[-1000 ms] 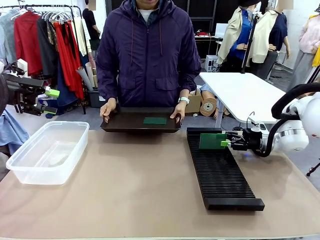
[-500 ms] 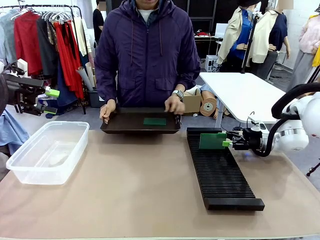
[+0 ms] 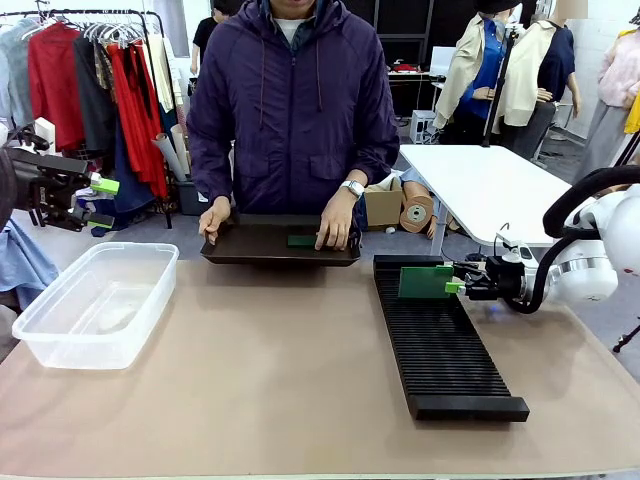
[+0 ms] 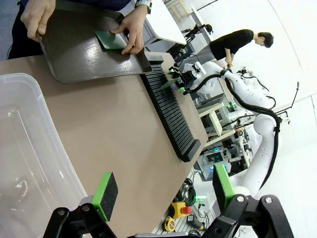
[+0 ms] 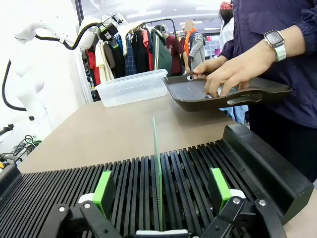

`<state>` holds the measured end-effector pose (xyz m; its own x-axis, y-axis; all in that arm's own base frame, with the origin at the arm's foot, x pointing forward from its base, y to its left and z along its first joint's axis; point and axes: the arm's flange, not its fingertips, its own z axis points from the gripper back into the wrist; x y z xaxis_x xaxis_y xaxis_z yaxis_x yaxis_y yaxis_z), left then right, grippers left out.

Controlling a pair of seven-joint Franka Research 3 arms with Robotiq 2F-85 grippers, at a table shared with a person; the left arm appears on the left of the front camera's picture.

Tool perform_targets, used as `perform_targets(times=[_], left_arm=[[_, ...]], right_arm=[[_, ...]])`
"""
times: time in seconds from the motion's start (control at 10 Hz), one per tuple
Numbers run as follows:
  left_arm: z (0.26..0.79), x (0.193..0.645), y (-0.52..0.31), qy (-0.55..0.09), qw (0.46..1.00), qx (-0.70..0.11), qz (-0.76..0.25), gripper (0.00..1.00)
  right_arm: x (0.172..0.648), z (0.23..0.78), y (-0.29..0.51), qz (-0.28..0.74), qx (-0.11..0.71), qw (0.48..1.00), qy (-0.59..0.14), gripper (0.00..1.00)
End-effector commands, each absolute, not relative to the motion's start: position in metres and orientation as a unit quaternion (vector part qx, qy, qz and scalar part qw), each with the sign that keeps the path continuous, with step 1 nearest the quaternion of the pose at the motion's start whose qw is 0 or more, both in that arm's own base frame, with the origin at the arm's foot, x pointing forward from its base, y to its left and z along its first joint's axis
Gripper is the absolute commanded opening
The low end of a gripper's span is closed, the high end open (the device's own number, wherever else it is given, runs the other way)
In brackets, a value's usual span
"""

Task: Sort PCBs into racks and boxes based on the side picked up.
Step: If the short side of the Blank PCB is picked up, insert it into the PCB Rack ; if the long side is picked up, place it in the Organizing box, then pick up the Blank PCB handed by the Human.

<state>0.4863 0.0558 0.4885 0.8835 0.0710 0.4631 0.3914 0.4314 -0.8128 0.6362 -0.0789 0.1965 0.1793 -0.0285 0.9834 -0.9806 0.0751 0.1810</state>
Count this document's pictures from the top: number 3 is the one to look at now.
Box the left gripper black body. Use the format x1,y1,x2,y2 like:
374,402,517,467
9,148,92,232

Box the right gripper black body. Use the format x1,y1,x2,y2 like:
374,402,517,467
482,254,528,304

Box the black shallow tray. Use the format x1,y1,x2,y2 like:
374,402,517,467
200,212,362,267

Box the person's right forearm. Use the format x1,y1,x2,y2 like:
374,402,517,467
190,147,235,207

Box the person's left forearm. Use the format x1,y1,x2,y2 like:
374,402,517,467
344,142,401,197

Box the person's right hand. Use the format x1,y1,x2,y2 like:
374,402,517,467
198,195,234,246

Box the person's left hand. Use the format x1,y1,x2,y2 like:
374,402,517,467
314,187,359,251

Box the navy hanging garment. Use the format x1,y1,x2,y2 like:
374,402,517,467
112,119,157,214

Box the cream foam block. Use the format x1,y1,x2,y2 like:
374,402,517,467
33,116,57,151

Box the black slotted PCB rack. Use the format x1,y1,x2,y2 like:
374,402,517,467
372,254,531,423

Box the long red hanging dress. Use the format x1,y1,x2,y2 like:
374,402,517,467
106,42,169,199

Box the white paper roll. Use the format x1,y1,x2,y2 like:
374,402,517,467
151,132,189,184

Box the dark grey hanging garment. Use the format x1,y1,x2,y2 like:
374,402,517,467
73,33,119,157

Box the light blue cloth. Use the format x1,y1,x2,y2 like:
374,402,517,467
0,217,61,295

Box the cardboard spool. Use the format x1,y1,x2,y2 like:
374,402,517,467
399,192,437,234

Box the white table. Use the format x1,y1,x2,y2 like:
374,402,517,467
398,143,609,256

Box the clear plastic storage box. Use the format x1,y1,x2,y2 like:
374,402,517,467
11,241,180,371

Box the dark storage bin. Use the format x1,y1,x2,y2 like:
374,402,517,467
174,179,212,217

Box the beige paper roll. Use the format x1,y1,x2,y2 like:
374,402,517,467
170,123,192,177

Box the red hanging jacket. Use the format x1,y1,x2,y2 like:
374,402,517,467
27,22,87,152

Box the beige mannequin torso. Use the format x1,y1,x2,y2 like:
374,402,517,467
399,167,454,241

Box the brown cardboard box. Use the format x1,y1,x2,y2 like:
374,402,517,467
363,177,404,231

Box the grey-blue hanging garment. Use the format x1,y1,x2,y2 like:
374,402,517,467
0,19,34,129

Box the cream hanging garment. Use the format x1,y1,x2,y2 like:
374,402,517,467
146,33,177,114

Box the black metal garment rack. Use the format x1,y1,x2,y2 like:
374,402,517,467
0,7,174,230

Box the black tripod leg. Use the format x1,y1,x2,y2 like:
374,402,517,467
612,318,640,354

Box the white plastic crate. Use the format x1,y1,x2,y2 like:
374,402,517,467
409,110,439,146

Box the background person black t-shirt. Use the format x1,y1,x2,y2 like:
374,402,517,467
189,0,222,77

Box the black tripod pole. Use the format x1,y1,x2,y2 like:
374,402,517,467
481,24,522,149

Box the mannequin cream coat navy shirt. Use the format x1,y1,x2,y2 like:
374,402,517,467
501,8,584,157

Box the mannequin beige jacket blue shirt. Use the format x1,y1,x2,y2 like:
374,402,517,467
432,0,512,147

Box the person in purple jacket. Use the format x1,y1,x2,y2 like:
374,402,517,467
185,0,401,226

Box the yellow garment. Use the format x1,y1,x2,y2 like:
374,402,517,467
623,89,640,136

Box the white monitor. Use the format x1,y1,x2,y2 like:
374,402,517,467
429,45,458,77

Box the mannequin pink top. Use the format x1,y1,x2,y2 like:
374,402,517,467
573,27,640,182

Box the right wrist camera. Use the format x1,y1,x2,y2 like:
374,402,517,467
497,238,537,265

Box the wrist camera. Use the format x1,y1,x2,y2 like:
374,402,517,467
17,130,52,153
497,238,537,265

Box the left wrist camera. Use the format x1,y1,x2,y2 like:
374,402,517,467
17,130,52,153

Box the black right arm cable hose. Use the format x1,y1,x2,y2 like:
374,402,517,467
501,166,640,315

